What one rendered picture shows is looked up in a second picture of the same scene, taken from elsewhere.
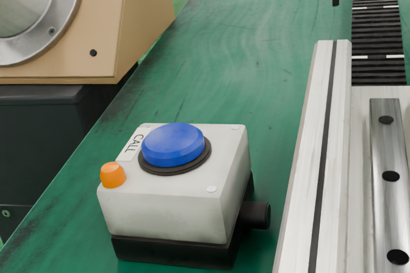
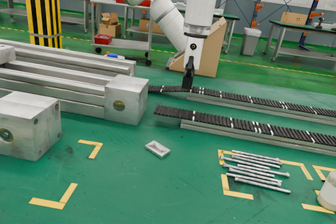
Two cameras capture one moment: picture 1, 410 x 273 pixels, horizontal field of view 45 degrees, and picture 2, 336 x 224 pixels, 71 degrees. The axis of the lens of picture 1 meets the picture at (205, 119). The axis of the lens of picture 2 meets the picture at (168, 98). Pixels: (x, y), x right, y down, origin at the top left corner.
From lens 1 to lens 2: 0.97 m
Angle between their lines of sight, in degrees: 67
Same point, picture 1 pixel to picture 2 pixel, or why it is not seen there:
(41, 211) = not seen: hidden behind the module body
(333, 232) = (78, 53)
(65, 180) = not seen: hidden behind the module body
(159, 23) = (202, 71)
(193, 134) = (111, 54)
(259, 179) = not seen: hidden behind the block
